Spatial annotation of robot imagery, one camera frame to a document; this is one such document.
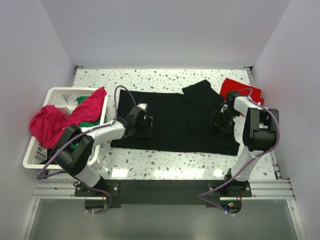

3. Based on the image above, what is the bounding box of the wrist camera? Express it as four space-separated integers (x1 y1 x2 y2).
129 103 148 120
225 91 240 106

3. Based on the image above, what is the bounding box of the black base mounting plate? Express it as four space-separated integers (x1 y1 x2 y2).
73 179 253 213

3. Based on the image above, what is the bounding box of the black garment in basket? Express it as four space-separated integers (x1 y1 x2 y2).
39 148 58 165

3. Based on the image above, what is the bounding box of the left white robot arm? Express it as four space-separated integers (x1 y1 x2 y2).
48 113 153 191

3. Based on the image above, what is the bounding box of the magenta t-shirt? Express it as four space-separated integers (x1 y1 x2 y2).
29 87 107 149

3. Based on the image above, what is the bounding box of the black t-shirt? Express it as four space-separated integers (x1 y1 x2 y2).
110 80 240 156

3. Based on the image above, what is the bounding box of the green t-shirt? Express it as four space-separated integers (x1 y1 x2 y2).
68 94 101 151

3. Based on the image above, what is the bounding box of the white plastic laundry basket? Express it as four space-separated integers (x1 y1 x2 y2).
22 87 108 169

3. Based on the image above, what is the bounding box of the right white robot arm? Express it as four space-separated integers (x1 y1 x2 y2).
207 95 280 197

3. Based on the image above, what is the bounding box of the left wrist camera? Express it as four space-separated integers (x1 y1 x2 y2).
129 103 148 120

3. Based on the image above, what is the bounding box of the folded red t-shirt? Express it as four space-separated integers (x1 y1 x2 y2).
220 78 264 117

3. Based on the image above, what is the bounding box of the aluminium frame rail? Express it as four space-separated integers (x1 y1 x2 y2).
18 178 86 240

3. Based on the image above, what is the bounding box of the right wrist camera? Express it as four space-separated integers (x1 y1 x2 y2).
225 91 240 106

